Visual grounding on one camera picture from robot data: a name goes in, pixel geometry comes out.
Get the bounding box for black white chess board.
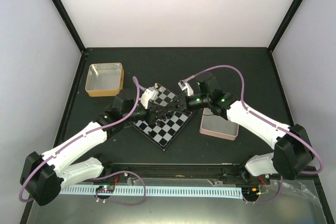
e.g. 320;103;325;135
130;83;195;151

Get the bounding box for pink metal tin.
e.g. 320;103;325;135
199;108;239;141

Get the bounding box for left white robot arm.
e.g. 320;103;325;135
19;87;177;206

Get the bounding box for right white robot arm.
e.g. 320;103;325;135
164;75;316;184

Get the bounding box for small green circuit board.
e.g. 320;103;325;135
97;185;114;194

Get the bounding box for right small circuit board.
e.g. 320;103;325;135
241;187;269;196

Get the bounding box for gold metal tin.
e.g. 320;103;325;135
85;62;124;97

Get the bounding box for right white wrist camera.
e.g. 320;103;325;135
178;80;194;97

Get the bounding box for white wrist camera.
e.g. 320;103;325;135
178;80;194;97
140;87;159;109

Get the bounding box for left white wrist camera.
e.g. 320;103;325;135
140;87;159;109

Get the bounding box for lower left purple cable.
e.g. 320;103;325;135
96;170;148;206

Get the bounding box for black front rail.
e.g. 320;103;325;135
99;163;252;184

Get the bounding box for light blue cable duct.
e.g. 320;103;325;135
60;185;243;199

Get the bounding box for left black frame post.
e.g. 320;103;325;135
51;0;86;53

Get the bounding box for black frame post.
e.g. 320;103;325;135
267;0;303;53
51;0;86;53

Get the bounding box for right black frame post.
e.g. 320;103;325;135
267;0;303;53

